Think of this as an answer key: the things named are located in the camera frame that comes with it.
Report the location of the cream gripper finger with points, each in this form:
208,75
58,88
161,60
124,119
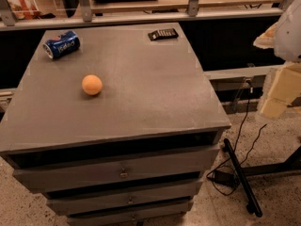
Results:
285,88
266,39

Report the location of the orange fruit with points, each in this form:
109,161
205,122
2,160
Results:
92,84

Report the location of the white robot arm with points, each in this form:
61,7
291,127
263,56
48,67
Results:
285,38

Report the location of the black power adapter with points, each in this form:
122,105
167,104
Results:
223,178

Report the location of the black metal stand leg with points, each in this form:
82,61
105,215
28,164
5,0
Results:
252,206

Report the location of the grey drawer cabinet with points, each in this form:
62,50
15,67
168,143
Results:
137,149

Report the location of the blue pepsi can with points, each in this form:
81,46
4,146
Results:
61,45

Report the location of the red white package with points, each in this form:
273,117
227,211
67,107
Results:
20,3

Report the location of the metal railing frame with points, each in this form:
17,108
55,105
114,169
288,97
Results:
58,14

